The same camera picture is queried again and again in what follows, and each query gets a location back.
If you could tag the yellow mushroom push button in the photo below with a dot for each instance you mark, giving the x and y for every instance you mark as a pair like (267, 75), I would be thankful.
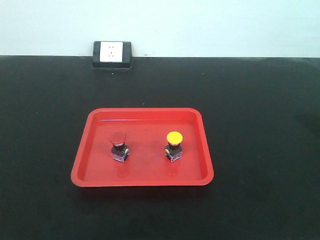
(173, 149)

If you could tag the red mushroom push button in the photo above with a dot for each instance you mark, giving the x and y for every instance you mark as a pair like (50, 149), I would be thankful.
(119, 151)

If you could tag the red plastic tray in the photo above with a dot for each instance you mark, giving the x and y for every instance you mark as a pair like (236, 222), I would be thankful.
(147, 164)

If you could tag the black white power socket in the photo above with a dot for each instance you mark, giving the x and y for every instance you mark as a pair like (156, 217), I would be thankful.
(112, 55)

